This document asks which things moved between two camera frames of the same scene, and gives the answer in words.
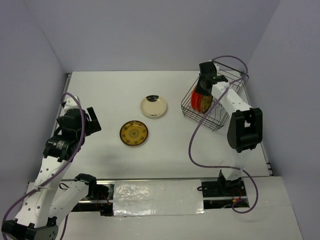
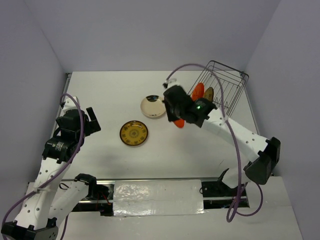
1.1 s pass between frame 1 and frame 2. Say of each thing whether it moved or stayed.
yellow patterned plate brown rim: moved
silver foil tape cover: stayed
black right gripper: moved
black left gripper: stayed
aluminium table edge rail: stayed
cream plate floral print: stayed
